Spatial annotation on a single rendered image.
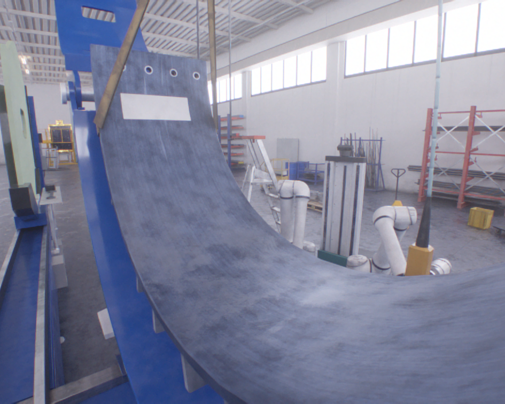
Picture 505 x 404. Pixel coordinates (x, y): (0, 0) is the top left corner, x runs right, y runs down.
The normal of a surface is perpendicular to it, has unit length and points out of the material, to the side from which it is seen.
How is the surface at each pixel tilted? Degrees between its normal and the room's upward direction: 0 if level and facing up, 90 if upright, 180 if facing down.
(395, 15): 90
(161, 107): 75
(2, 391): 0
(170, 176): 45
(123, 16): 64
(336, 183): 90
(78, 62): 92
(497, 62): 90
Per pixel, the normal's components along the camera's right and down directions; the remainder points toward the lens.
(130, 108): 0.56, -0.08
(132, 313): 0.28, -0.78
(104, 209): 0.51, -0.38
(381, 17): -0.80, 0.13
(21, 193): 0.60, 0.16
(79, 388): 0.00, -0.98
